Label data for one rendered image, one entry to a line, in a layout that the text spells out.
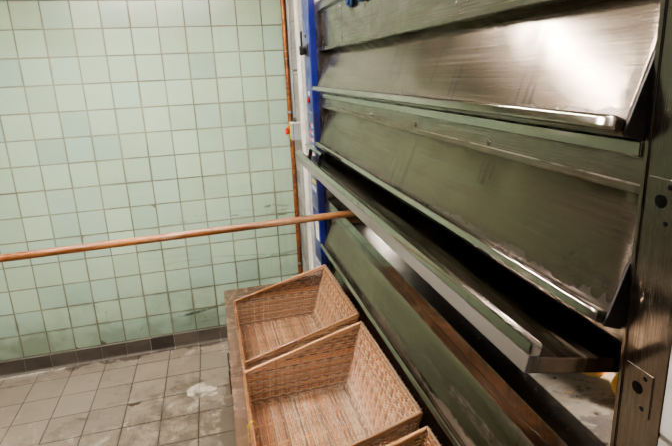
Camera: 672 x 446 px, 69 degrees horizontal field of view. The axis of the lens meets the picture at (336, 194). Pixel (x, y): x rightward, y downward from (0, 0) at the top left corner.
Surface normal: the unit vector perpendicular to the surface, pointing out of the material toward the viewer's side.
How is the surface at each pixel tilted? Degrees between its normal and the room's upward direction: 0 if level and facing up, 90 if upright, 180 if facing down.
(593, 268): 70
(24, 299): 90
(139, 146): 90
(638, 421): 90
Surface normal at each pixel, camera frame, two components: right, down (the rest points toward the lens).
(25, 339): 0.26, 0.23
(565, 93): -0.92, -0.23
